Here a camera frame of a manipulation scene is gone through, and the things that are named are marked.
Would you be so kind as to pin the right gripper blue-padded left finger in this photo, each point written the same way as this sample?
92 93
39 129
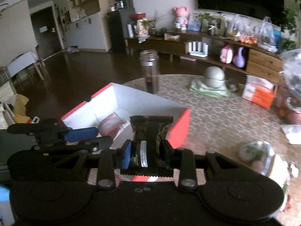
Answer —
109 161

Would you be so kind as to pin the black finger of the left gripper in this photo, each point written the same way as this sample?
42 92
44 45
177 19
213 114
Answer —
93 145

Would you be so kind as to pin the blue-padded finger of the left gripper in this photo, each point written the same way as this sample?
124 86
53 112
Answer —
77 135

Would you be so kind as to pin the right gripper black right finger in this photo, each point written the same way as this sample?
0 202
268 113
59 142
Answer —
183 160

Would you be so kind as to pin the pink patterned small packet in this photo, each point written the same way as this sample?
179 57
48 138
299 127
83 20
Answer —
112 126

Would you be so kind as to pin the dark snack packet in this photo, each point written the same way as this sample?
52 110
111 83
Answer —
147 145

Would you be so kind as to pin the bagged bread slice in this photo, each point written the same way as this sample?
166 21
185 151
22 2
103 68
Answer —
278 170

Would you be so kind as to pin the red cardboard shoe box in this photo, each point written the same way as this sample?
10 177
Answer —
127 102

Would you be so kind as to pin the lace tablecloth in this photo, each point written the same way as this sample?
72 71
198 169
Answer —
224 124

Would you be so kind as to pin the folded green cloth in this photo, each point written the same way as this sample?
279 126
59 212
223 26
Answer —
198 86

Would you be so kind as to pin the grey-green round ceramic pot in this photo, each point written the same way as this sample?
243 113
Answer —
214 77

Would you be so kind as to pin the clear glass jar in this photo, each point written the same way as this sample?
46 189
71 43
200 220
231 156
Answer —
149 61

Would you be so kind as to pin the orange tissue box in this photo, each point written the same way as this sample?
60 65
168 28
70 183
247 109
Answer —
259 91

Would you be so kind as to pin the white router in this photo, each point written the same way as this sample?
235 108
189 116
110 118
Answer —
198 49

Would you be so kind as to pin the pink toy suitcase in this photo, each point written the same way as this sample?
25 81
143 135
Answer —
226 54

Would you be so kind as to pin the purple vase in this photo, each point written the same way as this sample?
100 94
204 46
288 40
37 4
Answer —
238 59

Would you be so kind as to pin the red basket of fruit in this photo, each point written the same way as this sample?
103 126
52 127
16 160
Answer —
288 108

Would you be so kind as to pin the wooden tv cabinet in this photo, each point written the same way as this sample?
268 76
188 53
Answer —
258 62

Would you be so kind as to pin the dark side cabinet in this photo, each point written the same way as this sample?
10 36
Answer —
117 23

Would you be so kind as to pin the pink plush doll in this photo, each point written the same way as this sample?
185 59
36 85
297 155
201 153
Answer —
181 18

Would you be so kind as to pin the black coffee machine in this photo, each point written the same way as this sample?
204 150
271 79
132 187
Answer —
124 4

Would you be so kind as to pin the bag of oranges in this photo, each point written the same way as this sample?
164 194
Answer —
262 36

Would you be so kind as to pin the clear plastic bag pile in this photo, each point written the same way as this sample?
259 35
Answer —
291 71

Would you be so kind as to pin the potted green tree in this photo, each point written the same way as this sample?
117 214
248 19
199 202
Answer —
290 27

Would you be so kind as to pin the picture frame with plant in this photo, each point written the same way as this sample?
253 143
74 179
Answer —
213 24

